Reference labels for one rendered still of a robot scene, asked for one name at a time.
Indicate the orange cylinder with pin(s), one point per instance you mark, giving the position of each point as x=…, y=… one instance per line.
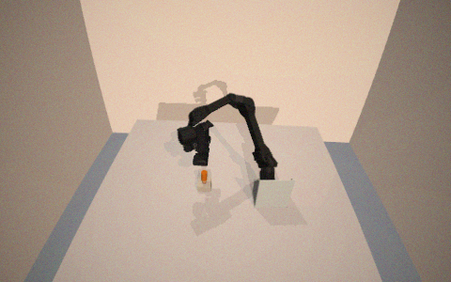
x=204, y=175

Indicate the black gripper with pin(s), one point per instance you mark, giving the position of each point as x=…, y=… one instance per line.
x=202, y=156

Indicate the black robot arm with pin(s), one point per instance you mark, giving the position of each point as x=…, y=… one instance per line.
x=246, y=105

